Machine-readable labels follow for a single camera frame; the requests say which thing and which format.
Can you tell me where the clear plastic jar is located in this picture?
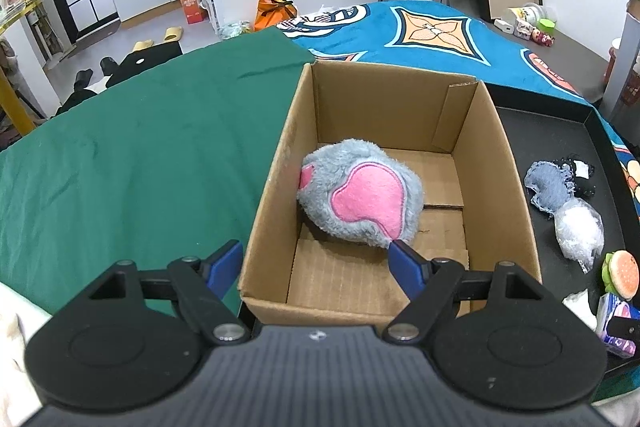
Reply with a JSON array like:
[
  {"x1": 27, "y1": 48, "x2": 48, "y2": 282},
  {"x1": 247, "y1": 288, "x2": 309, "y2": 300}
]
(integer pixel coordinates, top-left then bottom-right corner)
[{"x1": 502, "y1": 3, "x2": 558, "y2": 28}]

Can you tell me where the blue and pink tissue packet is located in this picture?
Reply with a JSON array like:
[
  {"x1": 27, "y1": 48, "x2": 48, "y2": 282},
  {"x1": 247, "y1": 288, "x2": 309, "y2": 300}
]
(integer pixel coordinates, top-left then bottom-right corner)
[{"x1": 596, "y1": 292, "x2": 640, "y2": 358}]

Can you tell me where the clear plastic bag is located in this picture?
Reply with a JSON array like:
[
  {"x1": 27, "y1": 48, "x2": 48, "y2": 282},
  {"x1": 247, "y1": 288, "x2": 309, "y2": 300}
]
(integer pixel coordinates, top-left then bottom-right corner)
[{"x1": 554, "y1": 197, "x2": 605, "y2": 275}]

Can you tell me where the blue printed blanket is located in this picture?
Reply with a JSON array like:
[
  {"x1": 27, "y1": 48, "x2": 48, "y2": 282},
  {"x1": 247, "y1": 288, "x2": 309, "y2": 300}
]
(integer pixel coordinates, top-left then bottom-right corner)
[{"x1": 277, "y1": 0, "x2": 640, "y2": 220}]

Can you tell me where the green cloth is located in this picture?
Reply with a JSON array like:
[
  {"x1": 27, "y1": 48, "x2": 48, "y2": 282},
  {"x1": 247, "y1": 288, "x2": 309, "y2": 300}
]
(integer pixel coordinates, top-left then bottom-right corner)
[{"x1": 0, "y1": 27, "x2": 313, "y2": 315}]

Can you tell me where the burger plush toy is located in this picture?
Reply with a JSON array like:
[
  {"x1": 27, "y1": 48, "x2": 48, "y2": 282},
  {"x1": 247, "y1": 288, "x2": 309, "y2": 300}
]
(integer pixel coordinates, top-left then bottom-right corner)
[{"x1": 601, "y1": 251, "x2": 640, "y2": 303}]

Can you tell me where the orange bag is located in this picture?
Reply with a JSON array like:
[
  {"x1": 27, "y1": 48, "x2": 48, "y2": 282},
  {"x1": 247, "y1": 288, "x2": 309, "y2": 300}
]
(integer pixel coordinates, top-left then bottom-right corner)
[{"x1": 253, "y1": 0, "x2": 299, "y2": 32}]

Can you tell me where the white crumpled tissue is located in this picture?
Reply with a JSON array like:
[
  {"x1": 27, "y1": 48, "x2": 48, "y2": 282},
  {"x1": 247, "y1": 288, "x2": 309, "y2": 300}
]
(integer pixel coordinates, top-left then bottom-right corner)
[{"x1": 562, "y1": 289, "x2": 598, "y2": 333}]

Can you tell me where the white post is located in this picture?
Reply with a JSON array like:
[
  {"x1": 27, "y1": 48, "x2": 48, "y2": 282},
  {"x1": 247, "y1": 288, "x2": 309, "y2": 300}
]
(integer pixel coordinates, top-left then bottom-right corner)
[{"x1": 602, "y1": 0, "x2": 640, "y2": 118}]

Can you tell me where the grey bench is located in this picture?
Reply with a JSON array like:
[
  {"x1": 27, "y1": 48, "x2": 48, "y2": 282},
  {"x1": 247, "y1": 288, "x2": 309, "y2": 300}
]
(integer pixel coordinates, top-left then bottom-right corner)
[{"x1": 480, "y1": 14, "x2": 621, "y2": 102}]

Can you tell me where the white cloth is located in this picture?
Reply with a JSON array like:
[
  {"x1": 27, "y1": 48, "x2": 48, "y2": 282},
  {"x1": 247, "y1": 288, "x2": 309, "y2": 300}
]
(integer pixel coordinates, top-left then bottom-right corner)
[{"x1": 0, "y1": 282, "x2": 53, "y2": 427}]

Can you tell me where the orange cardboard box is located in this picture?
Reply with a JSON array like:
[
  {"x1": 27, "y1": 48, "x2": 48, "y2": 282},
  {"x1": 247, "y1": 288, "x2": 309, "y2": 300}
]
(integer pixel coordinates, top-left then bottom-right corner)
[{"x1": 177, "y1": 0, "x2": 208, "y2": 25}]

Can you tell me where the blue denim stuffed toy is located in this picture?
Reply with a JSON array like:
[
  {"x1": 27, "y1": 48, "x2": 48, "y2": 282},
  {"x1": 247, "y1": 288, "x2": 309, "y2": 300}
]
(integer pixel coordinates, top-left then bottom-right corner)
[{"x1": 523, "y1": 160, "x2": 576, "y2": 218}]

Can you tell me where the small black plush toy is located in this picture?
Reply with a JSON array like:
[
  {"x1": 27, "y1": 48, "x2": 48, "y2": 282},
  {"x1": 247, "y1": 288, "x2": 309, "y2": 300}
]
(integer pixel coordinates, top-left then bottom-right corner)
[{"x1": 557, "y1": 157, "x2": 597, "y2": 198}]

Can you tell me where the brown cardboard box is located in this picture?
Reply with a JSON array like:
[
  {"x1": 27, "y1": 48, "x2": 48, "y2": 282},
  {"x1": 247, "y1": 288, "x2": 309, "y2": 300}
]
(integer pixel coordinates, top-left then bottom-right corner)
[{"x1": 237, "y1": 59, "x2": 543, "y2": 333}]

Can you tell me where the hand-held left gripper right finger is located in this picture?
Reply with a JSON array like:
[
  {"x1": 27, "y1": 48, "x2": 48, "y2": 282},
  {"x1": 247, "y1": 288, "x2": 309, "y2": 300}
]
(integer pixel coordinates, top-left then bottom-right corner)
[{"x1": 384, "y1": 239, "x2": 551, "y2": 343}]

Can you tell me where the grey and pink plush toy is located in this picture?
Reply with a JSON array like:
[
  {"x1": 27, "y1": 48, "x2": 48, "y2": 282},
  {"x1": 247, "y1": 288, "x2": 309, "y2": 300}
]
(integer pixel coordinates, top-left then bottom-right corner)
[{"x1": 296, "y1": 138, "x2": 425, "y2": 253}]

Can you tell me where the yellow shelf frame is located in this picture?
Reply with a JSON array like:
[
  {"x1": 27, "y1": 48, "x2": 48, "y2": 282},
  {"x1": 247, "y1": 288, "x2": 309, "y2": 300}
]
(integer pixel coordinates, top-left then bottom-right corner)
[{"x1": 0, "y1": 0, "x2": 46, "y2": 132}]

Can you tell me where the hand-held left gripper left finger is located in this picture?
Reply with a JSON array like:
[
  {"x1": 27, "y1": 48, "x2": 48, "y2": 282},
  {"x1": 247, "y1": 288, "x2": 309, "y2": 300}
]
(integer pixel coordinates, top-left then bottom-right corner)
[{"x1": 87, "y1": 241, "x2": 251, "y2": 348}]

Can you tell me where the black tray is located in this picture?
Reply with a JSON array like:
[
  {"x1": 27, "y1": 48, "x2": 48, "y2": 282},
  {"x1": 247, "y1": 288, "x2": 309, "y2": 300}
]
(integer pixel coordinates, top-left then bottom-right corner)
[{"x1": 484, "y1": 82, "x2": 640, "y2": 388}]

